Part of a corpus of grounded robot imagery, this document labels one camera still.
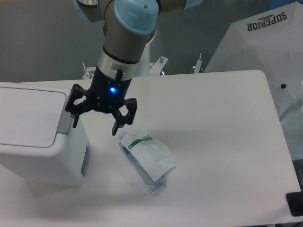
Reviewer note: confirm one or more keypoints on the white push-top trash can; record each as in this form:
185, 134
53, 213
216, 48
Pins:
37, 139

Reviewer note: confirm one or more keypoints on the white pedestal with metal flange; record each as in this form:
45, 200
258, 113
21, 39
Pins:
145, 59

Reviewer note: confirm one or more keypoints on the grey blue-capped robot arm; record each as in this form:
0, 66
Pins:
128, 26

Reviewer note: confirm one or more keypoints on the black device at table edge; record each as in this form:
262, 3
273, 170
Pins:
295, 203

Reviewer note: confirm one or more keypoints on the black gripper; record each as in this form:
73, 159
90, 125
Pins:
106, 95

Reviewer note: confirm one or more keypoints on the threaded levelling bolt foot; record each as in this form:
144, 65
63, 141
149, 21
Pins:
198, 66

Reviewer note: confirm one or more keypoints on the white Superior umbrella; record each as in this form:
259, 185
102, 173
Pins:
271, 42

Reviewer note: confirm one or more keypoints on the white metal base frame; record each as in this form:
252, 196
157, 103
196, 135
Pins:
154, 68

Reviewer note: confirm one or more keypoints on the crushed clear plastic bottle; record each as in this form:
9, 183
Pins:
151, 158

